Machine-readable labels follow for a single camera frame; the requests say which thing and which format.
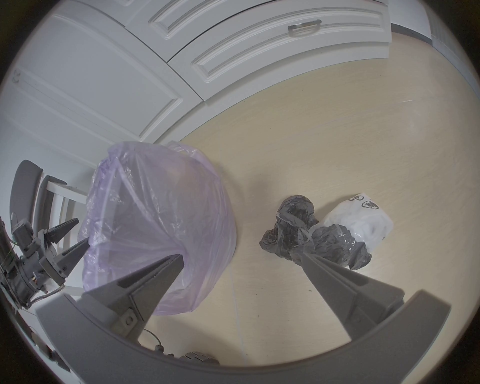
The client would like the black cable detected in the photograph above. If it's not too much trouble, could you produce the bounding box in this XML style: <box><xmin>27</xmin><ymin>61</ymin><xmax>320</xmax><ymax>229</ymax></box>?
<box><xmin>142</xmin><ymin>327</ymin><xmax>166</xmax><ymax>354</ymax></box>

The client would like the white wardrobe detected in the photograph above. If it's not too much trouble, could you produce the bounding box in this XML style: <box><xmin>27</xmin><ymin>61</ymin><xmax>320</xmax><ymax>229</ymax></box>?
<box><xmin>0</xmin><ymin>0</ymin><xmax>392</xmax><ymax>166</ymax></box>

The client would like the crumpled black plastic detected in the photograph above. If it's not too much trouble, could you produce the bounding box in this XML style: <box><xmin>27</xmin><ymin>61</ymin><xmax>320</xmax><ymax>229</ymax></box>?
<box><xmin>259</xmin><ymin>194</ymin><xmax>373</xmax><ymax>271</ymax></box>

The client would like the purple plastic bag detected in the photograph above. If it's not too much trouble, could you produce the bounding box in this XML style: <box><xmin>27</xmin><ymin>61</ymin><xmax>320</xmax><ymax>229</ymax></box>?
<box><xmin>80</xmin><ymin>140</ymin><xmax>238</xmax><ymax>316</ymax></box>

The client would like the white chair with grey seat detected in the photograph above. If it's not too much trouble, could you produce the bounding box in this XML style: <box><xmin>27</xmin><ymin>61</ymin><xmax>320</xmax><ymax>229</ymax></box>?
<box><xmin>9</xmin><ymin>159</ymin><xmax>91</xmax><ymax>293</ymax></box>

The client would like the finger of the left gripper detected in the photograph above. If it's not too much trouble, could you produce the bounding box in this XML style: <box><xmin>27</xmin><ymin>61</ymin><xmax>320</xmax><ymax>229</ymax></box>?
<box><xmin>45</xmin><ymin>218</ymin><xmax>79</xmax><ymax>244</ymax></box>
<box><xmin>52</xmin><ymin>237</ymin><xmax>90</xmax><ymax>280</ymax></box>

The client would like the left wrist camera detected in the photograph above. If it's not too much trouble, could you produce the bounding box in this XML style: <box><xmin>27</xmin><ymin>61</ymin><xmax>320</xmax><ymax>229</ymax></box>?
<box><xmin>12</xmin><ymin>220</ymin><xmax>35</xmax><ymax>250</ymax></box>

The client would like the crumpled white printed wrapper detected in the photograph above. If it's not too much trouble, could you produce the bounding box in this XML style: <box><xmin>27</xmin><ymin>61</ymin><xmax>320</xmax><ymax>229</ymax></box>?
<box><xmin>323</xmin><ymin>192</ymin><xmax>394</xmax><ymax>256</ymax></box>

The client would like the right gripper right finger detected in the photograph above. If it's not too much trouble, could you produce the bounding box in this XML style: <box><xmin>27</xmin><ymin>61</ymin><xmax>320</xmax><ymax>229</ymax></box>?
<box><xmin>301</xmin><ymin>253</ymin><xmax>406</xmax><ymax>341</ymax></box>

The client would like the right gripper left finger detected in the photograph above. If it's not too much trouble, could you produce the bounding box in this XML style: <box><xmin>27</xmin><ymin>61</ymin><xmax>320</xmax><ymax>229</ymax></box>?
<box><xmin>80</xmin><ymin>254</ymin><xmax>185</xmax><ymax>340</ymax></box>

